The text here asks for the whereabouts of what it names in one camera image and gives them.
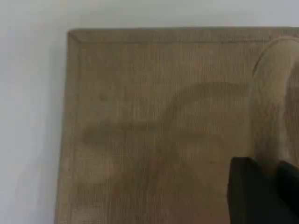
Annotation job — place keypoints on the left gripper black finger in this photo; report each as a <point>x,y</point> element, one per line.
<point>292,184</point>
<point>252,193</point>

